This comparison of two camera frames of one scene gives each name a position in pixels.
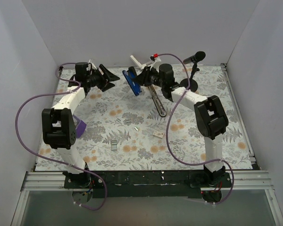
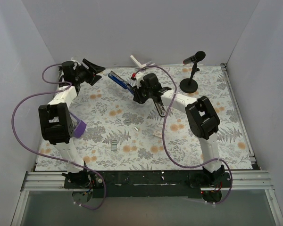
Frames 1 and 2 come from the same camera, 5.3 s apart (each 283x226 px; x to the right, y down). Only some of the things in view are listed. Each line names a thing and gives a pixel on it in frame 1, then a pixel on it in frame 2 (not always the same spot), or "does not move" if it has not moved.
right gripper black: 144,76 -> 137,92
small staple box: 158,134 does not move
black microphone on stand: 195,58 does not move
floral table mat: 126,132 does not move
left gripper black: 103,77 -> 90,73
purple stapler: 80,127 does not move
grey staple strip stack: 114,145 does not move
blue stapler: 135,86 -> 121,82
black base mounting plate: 148,184 does not move
